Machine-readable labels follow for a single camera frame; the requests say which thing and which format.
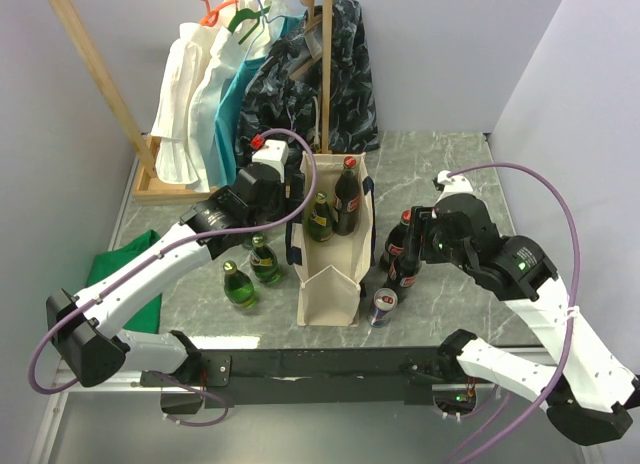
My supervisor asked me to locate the beige canvas tote bag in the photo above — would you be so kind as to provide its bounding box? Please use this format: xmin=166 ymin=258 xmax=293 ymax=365
xmin=285 ymin=154 xmax=376 ymax=327

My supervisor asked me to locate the green glass bottle yellow label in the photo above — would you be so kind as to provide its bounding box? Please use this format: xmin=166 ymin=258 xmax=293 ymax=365
xmin=306 ymin=191 xmax=333 ymax=242

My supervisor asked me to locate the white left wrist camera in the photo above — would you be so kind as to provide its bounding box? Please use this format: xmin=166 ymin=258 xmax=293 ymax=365
xmin=250 ymin=135 xmax=289 ymax=181

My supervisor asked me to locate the green bottle middle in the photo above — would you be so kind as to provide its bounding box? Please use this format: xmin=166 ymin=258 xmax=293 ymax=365
xmin=250 ymin=233 xmax=280 ymax=283

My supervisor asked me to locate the orange hanger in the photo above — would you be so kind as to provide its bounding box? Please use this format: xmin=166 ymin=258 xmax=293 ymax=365
xmin=198 ymin=0 xmax=238 ymax=27

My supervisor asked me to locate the dark cola bottle red cap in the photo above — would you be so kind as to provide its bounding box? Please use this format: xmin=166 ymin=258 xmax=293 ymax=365
xmin=333 ymin=156 xmax=360 ymax=236

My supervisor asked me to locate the green cloth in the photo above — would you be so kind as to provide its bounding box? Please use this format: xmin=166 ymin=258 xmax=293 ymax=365
xmin=84 ymin=228 xmax=164 ymax=335

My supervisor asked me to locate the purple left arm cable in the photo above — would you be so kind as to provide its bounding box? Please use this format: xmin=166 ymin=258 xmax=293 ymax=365
xmin=27 ymin=128 xmax=319 ymax=428

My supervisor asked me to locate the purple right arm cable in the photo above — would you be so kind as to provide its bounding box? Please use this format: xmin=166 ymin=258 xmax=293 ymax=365
xmin=439 ymin=162 xmax=584 ymax=464

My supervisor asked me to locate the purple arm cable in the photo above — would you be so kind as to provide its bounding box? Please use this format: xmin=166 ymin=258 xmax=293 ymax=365
xmin=27 ymin=128 xmax=319 ymax=428
xmin=439 ymin=162 xmax=584 ymax=464

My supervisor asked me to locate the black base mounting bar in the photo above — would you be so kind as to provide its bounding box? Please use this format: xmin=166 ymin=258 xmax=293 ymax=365
xmin=188 ymin=346 xmax=473 ymax=408

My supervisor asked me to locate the cola bottle front red cap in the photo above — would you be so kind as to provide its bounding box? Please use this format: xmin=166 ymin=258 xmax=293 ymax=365
xmin=384 ymin=250 xmax=421 ymax=303

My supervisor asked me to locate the cola bottle middle red cap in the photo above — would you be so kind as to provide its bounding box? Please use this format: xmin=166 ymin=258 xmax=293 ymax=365
xmin=380 ymin=209 xmax=411 ymax=271

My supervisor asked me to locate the teal shirt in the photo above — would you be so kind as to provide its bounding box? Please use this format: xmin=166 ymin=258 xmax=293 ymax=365
xmin=211 ymin=16 xmax=302 ymax=187

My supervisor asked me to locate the green hanger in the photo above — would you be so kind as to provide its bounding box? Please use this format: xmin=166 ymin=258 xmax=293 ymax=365
xmin=227 ymin=8 xmax=262 ymax=45

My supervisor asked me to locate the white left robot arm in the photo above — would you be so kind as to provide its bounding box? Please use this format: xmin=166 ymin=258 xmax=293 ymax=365
xmin=46 ymin=163 xmax=306 ymax=387

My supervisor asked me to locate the pale white blouse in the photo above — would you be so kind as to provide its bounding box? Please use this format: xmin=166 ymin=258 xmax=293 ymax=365
xmin=189 ymin=0 xmax=279 ymax=193

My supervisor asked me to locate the wooden clothes rack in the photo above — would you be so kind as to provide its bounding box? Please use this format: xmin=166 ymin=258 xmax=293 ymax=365
xmin=48 ymin=0 xmax=333 ymax=205

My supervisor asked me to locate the silver blue energy drink can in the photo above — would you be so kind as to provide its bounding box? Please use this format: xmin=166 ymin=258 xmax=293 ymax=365
xmin=369 ymin=287 xmax=398 ymax=328

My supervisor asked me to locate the aluminium rail frame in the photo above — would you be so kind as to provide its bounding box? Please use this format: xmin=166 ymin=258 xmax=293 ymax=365
xmin=29 ymin=346 xmax=606 ymax=464

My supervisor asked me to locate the blue wire hanger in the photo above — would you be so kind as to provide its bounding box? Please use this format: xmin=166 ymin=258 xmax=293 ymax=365
xmin=244 ymin=0 xmax=289 ymax=60

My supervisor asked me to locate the wooden hanger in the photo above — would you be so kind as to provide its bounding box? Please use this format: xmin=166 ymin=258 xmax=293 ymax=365
xmin=289 ymin=0 xmax=323 ymax=80

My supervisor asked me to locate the green bottle back left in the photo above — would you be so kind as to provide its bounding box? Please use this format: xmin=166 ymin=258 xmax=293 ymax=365
xmin=242 ymin=236 xmax=253 ymax=250

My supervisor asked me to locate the dark patterned shirt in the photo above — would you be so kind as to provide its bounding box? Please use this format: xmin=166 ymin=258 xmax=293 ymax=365
xmin=234 ymin=0 xmax=380 ymax=167

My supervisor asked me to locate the green bottle front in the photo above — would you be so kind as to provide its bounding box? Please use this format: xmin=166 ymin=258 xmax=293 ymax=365
xmin=222 ymin=260 xmax=256 ymax=309

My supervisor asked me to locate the white ruffled shirt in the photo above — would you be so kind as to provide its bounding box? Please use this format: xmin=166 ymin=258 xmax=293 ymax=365
xmin=151 ymin=22 xmax=217 ymax=192

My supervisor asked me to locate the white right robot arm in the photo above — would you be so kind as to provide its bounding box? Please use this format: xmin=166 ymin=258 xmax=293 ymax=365
xmin=405 ymin=193 xmax=639 ymax=446

